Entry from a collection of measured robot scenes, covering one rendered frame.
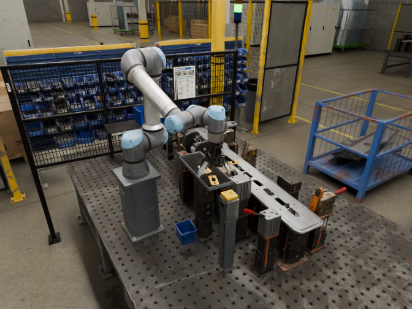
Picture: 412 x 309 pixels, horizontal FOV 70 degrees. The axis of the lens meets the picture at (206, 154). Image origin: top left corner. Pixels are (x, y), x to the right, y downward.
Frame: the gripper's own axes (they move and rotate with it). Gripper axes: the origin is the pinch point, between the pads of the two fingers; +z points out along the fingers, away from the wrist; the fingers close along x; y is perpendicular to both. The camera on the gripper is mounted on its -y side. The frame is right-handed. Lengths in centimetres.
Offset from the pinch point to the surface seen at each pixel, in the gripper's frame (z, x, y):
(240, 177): 7.8, 16.3, -8.2
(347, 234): 49, 83, 3
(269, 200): 18.8, 31.0, -0.2
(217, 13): -67, 36, -157
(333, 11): -53, 736, -1078
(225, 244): 30.0, 3.1, 15.9
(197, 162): 2.8, -5.0, -19.5
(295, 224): 18.8, 35.8, 20.3
